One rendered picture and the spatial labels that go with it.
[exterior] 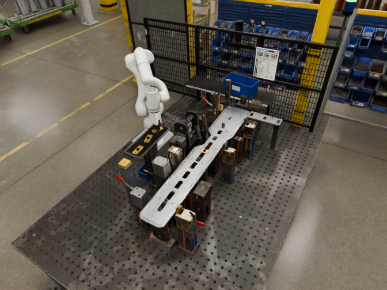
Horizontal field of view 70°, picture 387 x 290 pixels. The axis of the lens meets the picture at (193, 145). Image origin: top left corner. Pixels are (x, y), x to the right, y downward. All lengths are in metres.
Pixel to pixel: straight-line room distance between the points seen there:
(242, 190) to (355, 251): 1.28
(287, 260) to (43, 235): 2.00
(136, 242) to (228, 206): 0.71
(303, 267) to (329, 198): 0.88
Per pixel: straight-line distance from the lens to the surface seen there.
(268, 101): 2.67
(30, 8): 9.56
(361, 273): 2.97
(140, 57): 2.06
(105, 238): 2.11
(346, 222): 3.22
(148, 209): 1.79
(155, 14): 4.50
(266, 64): 2.71
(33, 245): 2.29
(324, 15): 2.53
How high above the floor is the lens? 2.42
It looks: 41 degrees down
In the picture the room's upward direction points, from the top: 3 degrees counter-clockwise
